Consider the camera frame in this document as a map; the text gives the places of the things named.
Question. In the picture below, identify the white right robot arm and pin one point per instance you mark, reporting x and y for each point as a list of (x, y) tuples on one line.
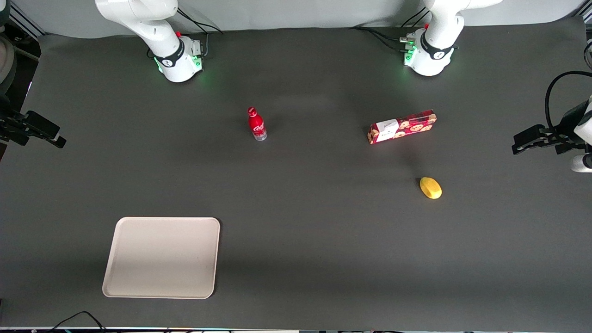
[(152, 27)]

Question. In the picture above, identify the round grey background object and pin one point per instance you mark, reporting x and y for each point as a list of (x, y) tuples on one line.
[(5, 60)]

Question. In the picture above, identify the red cookie box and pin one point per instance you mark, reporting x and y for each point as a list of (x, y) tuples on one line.
[(407, 126)]

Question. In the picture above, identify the beige plastic tray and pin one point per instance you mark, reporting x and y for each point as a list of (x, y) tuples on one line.
[(162, 259)]

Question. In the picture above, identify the yellow lemon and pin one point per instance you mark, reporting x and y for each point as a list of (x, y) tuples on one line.
[(431, 188)]

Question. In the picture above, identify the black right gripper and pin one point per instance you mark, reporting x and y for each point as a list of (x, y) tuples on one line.
[(10, 126)]

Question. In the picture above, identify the red coke bottle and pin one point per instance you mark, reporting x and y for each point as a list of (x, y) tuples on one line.
[(256, 125)]

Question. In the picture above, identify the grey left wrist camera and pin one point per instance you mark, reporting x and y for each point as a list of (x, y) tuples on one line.
[(582, 163)]

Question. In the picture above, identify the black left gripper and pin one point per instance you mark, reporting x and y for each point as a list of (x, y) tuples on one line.
[(565, 126)]

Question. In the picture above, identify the dark grey table mat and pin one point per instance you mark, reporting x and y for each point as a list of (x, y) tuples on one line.
[(296, 240)]

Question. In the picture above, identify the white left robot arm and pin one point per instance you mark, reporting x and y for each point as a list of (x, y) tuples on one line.
[(437, 41)]

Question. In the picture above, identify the aluminium frame profile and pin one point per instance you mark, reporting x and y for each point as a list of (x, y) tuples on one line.
[(27, 23)]

